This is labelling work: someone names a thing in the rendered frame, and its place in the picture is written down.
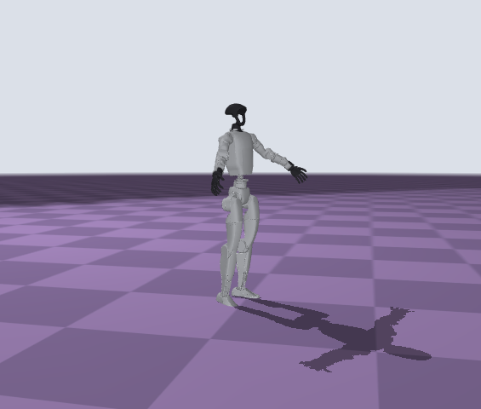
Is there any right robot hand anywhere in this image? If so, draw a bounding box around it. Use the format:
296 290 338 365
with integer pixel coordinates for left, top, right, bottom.
211 167 225 196

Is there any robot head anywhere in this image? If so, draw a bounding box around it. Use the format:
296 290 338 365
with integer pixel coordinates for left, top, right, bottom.
225 103 247 132

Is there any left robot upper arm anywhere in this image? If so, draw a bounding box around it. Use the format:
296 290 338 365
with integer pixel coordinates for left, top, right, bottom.
251 134 274 159

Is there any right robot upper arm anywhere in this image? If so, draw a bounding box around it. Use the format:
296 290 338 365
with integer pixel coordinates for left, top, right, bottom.
218 133 233 161

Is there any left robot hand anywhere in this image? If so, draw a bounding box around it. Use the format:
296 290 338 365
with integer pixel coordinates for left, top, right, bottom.
285 161 307 184

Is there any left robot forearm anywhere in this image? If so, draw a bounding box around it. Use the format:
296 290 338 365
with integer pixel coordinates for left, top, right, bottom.
270 153 292 170

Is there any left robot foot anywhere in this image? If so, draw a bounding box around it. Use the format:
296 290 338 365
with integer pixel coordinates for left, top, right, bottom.
232 287 260 298

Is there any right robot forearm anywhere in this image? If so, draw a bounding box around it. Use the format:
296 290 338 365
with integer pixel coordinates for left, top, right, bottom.
213 150 226 175

